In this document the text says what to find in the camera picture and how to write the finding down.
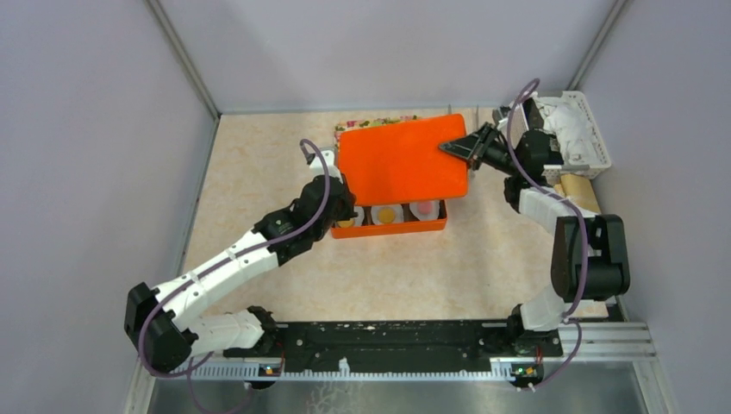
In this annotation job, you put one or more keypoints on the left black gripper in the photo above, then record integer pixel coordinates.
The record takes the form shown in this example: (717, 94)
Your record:
(349, 200)

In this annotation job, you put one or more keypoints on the floral cookie tray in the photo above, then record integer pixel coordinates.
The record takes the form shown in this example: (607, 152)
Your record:
(345, 126)

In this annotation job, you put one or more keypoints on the white paper cup top-right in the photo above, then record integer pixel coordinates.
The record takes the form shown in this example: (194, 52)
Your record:
(357, 220)

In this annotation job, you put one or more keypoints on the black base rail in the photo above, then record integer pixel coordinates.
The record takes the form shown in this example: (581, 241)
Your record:
(407, 346)

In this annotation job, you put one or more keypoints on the white paper cup bottom-left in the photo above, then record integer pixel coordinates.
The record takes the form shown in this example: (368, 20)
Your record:
(419, 217)

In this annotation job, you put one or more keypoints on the pink cookie packed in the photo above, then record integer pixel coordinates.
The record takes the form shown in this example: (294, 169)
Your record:
(425, 208)

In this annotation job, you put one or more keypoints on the black item in basket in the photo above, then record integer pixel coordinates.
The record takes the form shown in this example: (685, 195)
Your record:
(534, 119)

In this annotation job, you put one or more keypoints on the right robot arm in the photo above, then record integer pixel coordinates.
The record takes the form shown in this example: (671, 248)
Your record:
(589, 259)

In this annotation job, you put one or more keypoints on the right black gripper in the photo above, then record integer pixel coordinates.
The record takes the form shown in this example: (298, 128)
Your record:
(473, 147)

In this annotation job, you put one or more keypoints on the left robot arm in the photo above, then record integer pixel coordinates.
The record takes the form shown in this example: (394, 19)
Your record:
(165, 322)

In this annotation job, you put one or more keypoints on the orange box lid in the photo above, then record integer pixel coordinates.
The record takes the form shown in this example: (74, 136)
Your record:
(401, 162)

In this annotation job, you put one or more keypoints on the white plastic basket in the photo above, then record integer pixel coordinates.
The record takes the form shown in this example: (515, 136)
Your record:
(552, 173)

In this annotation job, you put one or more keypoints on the orange cookie box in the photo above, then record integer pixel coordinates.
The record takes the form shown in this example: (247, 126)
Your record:
(409, 225)

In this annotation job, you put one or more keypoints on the white paper cup bottom-right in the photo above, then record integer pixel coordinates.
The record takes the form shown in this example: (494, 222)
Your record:
(397, 207)

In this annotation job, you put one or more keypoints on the white cloth in basket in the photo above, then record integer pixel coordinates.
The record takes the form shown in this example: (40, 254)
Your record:
(564, 119)

